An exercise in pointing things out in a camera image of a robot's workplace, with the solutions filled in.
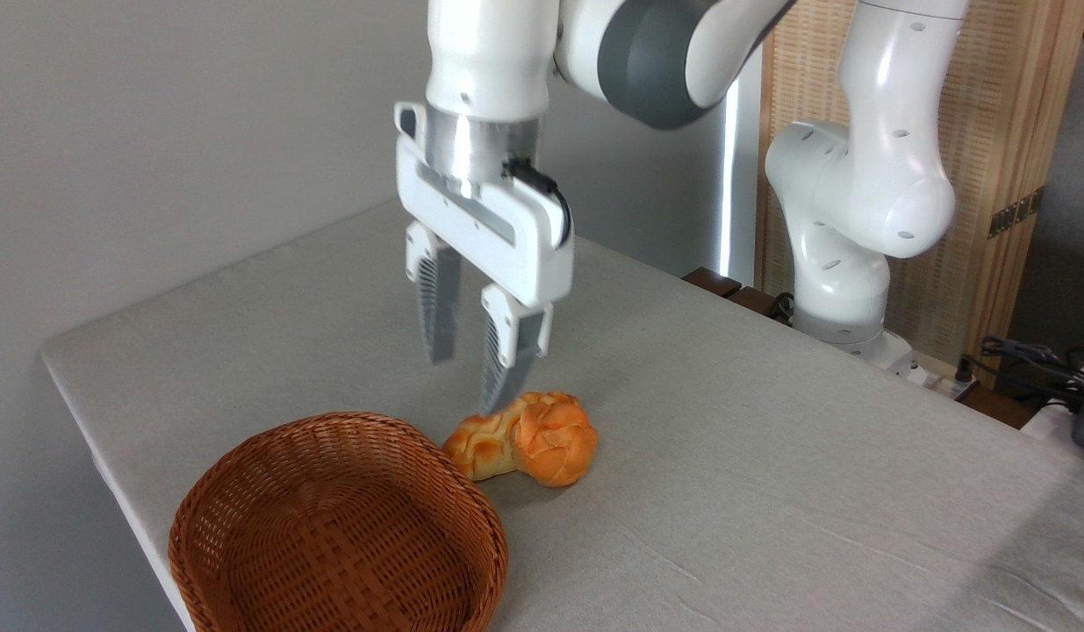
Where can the metal screen hinge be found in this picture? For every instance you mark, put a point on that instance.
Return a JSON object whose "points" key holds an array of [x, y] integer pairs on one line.
{"points": [[1015, 212]]}

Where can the brown wicker basket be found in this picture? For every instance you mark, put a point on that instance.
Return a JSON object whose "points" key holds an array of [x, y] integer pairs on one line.
{"points": [[243, 518]]}

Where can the grey tablecloth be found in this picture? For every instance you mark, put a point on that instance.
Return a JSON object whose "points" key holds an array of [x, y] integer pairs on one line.
{"points": [[726, 491]]}

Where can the round orange bread roll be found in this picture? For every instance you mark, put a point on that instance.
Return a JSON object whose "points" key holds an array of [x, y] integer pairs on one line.
{"points": [[555, 443]]}

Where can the dark brown wooden block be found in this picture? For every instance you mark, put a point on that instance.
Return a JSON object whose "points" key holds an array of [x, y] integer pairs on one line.
{"points": [[726, 285]]}

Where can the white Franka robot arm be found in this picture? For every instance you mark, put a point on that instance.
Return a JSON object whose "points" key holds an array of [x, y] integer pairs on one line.
{"points": [[875, 175]]}

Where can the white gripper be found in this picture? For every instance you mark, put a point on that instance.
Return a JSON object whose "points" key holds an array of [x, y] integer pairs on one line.
{"points": [[515, 246]]}

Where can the wooden bamboo folding screen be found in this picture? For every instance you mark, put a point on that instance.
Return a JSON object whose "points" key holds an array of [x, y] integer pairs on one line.
{"points": [[1007, 105]]}

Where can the braided golden bread loaf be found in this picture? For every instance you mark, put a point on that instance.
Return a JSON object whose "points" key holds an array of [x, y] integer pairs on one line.
{"points": [[476, 446]]}

